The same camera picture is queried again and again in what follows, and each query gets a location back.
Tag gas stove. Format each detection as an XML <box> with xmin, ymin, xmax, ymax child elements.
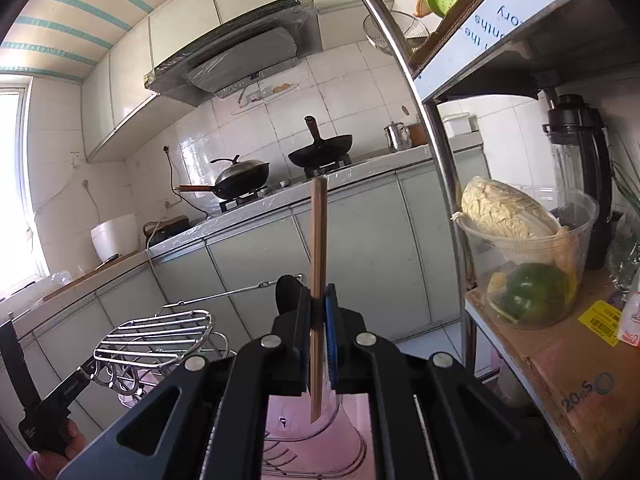
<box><xmin>217</xmin><ymin>156</ymin><xmax>353</xmax><ymax>212</ymax></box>

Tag brown cardboard shelf liner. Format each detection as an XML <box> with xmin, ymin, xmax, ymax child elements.
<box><xmin>470</xmin><ymin>270</ymin><xmax>640</xmax><ymax>480</ymax></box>

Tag kitchen counter with cabinets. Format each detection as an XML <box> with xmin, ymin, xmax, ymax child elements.
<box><xmin>0</xmin><ymin>142</ymin><xmax>491</xmax><ymax>391</ymax></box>

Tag black wok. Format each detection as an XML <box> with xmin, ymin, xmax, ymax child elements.
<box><xmin>287</xmin><ymin>116</ymin><xmax>354</xmax><ymax>168</ymax></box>

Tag clear wall shelf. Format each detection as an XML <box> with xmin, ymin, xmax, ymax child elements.
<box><xmin>231</xmin><ymin>81</ymin><xmax>301</xmax><ymax>116</ymax></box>

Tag white lidded container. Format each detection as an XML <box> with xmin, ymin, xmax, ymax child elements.
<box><xmin>442</xmin><ymin>112</ymin><xmax>478</xmax><ymax>137</ymax></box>

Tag range hood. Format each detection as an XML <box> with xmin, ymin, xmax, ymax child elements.
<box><xmin>145</xmin><ymin>0</ymin><xmax>323</xmax><ymax>107</ymax></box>

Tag black power cable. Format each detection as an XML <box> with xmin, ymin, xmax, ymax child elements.
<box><xmin>162</xmin><ymin>145</ymin><xmax>208</xmax><ymax>221</ymax></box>

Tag bagged green onions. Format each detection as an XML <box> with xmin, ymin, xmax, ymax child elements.
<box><xmin>605</xmin><ymin>160</ymin><xmax>640</xmax><ymax>293</ymax></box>

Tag napa cabbage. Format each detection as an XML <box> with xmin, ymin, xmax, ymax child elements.
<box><xmin>460</xmin><ymin>176</ymin><xmax>561</xmax><ymax>241</ymax></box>

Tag pink wire utensil rack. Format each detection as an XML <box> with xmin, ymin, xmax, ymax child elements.
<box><xmin>92</xmin><ymin>272</ymin><xmax>376</xmax><ymax>480</ymax></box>

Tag person's left hand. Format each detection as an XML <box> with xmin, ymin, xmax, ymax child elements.
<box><xmin>37</xmin><ymin>422</ymin><xmax>83</xmax><ymax>480</ymax></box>

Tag window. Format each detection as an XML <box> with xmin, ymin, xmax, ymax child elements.
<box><xmin>0</xmin><ymin>87</ymin><xmax>48</xmax><ymax>296</ymax></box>

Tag yellow vegetable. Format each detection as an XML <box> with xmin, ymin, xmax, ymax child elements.
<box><xmin>552</xmin><ymin>232</ymin><xmax>581</xmax><ymax>296</ymax></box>

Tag white rice cooker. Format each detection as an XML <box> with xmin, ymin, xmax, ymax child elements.
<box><xmin>90</xmin><ymin>213</ymin><xmax>140</xmax><ymax>263</ymax></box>

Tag upper kitchen cabinets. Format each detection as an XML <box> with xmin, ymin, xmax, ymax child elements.
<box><xmin>80</xmin><ymin>0</ymin><xmax>311</xmax><ymax>163</ymax></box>

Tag black countertop appliance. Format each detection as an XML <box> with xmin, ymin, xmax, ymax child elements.
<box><xmin>144</xmin><ymin>215</ymin><xmax>191</xmax><ymax>248</ymax></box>

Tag metal shelf rack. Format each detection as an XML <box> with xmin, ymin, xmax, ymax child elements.
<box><xmin>335</xmin><ymin>0</ymin><xmax>640</xmax><ymax>480</ymax></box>

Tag dark wok with lid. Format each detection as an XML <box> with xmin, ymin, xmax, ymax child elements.
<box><xmin>175</xmin><ymin>155</ymin><xmax>271</xmax><ymax>201</ymax></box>

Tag black blender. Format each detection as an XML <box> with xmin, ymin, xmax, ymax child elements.
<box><xmin>542</xmin><ymin>92</ymin><xmax>613</xmax><ymax>271</ymax></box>

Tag clear plastic container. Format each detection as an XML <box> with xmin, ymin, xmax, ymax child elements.
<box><xmin>452</xmin><ymin>187</ymin><xmax>600</xmax><ymax>330</ymax></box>

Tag steel kettle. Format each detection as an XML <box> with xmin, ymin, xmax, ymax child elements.
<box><xmin>384</xmin><ymin>121</ymin><xmax>412</xmax><ymax>152</ymax></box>

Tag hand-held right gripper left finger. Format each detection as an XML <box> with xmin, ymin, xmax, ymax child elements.
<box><xmin>57</xmin><ymin>305</ymin><xmax>315</xmax><ymax>480</ymax></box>

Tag green bell pepper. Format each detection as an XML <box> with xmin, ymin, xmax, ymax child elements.
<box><xmin>501</xmin><ymin>262</ymin><xmax>571</xmax><ymax>322</ymax></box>

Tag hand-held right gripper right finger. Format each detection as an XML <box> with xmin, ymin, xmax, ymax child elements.
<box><xmin>322</xmin><ymin>284</ymin><xmax>551</xmax><ymax>480</ymax></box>

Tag translucent plastic jug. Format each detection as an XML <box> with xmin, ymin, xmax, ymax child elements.
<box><xmin>495</xmin><ymin>347</ymin><xmax>533</xmax><ymax>408</ymax></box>

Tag orange white packet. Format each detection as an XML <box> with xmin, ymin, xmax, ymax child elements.
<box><xmin>617</xmin><ymin>280</ymin><xmax>640</xmax><ymax>348</ymax></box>

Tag printed cardboard sheet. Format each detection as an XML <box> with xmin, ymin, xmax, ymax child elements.
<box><xmin>407</xmin><ymin>0</ymin><xmax>596</xmax><ymax>81</ymax></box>

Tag wire strainer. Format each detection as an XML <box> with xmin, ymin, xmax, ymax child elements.
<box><xmin>363</xmin><ymin>10</ymin><xmax>431</xmax><ymax>57</ymax></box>

